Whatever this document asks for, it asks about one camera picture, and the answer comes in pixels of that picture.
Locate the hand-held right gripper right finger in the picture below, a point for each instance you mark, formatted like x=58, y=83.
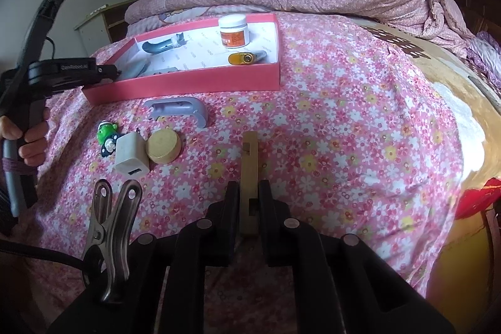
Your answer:
x=270, y=216

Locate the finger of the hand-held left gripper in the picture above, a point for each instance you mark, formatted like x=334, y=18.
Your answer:
x=107, y=71

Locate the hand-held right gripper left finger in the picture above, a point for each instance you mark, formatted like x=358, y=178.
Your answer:
x=227, y=216

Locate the grey-blue oval plastic pad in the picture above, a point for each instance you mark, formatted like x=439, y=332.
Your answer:
x=135, y=71

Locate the wooden block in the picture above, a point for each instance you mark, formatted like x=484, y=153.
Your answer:
x=249, y=169

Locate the grey studded toy plate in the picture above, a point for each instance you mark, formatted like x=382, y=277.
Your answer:
x=168, y=70

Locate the pink cardboard box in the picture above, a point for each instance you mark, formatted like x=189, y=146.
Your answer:
x=195, y=81

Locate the orange jar with white lid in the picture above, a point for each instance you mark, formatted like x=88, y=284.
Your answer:
x=233, y=36

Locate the amber lighter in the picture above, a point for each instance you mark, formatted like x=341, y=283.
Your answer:
x=240, y=59

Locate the person's left hand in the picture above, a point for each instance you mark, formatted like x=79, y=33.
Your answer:
x=33, y=152

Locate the pale wooden bedside cabinet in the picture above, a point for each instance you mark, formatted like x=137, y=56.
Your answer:
x=92, y=28

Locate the green toy figure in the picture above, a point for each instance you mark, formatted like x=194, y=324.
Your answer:
x=105, y=130

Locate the white charger plug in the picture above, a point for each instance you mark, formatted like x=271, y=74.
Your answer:
x=129, y=154

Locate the round wooden lid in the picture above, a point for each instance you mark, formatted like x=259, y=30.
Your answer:
x=164, y=146

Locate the pink floral bedspread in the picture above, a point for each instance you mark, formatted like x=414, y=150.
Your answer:
x=332, y=122

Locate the metal spring clip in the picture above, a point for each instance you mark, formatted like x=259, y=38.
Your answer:
x=113, y=224

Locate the red fabric item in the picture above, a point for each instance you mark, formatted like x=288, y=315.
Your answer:
x=481, y=197

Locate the lilac satin cloth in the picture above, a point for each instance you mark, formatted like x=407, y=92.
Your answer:
x=485, y=52

